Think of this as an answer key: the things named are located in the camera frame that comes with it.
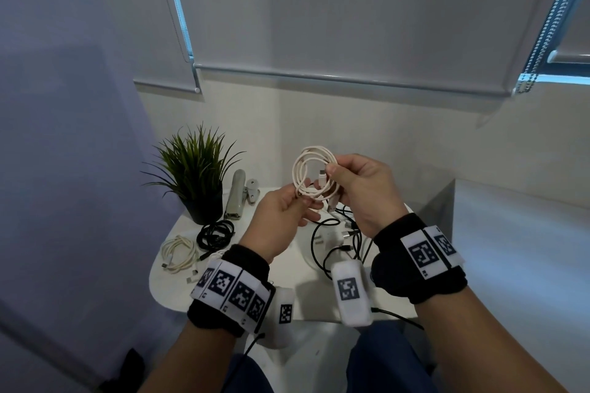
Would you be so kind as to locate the person's right hand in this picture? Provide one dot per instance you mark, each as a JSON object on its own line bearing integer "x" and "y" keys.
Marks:
{"x": 368, "y": 194}

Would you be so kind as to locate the person's left hand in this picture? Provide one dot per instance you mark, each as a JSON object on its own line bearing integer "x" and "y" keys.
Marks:
{"x": 272, "y": 227}

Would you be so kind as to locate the person's right forearm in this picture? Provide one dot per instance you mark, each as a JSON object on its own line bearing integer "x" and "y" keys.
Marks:
{"x": 488, "y": 346}

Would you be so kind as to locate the person's left forearm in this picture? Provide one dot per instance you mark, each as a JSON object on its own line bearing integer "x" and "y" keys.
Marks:
{"x": 189, "y": 360}

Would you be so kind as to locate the person's left leg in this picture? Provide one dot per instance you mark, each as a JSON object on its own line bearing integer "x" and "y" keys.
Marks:
{"x": 246, "y": 379}

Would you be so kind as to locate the person's leg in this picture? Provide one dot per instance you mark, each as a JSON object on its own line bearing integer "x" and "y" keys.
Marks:
{"x": 387, "y": 360}
{"x": 246, "y": 379}

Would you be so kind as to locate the person's right leg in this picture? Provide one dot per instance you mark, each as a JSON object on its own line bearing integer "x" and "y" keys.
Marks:
{"x": 387, "y": 360}

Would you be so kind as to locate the small white gadget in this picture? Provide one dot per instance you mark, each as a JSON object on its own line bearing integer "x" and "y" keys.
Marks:
{"x": 252, "y": 187}

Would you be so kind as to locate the grey oblong device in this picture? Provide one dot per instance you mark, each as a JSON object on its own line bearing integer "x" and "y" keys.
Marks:
{"x": 236, "y": 194}

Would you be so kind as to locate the white charger adapter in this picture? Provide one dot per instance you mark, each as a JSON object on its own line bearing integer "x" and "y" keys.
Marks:
{"x": 334, "y": 238}

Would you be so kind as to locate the green plant in black pot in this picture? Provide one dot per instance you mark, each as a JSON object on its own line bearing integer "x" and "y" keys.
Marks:
{"x": 205, "y": 208}

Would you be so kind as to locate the black wristband with marker tags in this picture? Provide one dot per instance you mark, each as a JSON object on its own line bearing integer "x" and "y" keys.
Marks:
{"x": 230, "y": 291}
{"x": 419, "y": 263}

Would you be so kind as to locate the wide white roller blind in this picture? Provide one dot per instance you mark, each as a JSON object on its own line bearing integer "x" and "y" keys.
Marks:
{"x": 364, "y": 6}

